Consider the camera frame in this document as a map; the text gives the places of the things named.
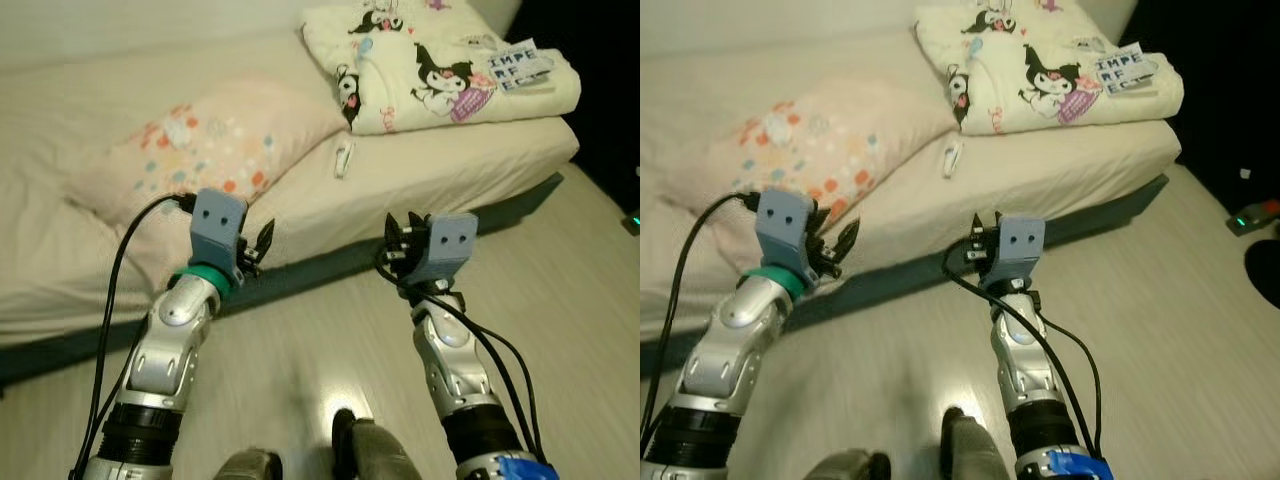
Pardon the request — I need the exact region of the grey robot leg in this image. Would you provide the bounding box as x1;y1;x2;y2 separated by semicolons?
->
330;408;426;480
940;405;1016;480
215;448;283;480
810;448;891;480

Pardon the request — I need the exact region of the folded cream cartoon print blanket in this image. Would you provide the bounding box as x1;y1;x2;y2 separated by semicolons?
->
302;0;581;136
912;0;1186;136

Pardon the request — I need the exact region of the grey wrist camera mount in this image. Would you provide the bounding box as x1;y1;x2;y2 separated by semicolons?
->
188;188;249;286
415;212;479;286
995;215;1046;291
755;188;816;281

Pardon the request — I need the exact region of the grey left robot leg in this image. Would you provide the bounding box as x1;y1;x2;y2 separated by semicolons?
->
215;448;283;480
810;448;891;480

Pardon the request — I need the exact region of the white book with blue letters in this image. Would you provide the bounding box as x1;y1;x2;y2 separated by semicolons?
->
488;40;556;93
1092;42;1161;96

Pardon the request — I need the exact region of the grey right robot leg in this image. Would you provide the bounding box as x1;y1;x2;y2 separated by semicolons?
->
940;405;1016;480
330;408;426;480

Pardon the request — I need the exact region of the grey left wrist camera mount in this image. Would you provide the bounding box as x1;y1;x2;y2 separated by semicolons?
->
188;188;249;286
755;188;816;281

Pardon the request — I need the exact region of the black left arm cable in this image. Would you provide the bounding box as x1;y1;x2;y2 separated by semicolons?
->
68;193;196;480
640;192;763;471

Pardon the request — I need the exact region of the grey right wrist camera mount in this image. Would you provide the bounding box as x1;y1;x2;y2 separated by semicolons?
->
995;215;1046;291
415;212;479;286

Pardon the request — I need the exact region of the mattress with cream sheet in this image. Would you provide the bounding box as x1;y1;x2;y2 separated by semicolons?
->
640;30;1183;341
0;35;581;346

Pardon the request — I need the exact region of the pink pillow with coloured spots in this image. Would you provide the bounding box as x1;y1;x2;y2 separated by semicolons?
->
668;75;959;281
62;80;351;291

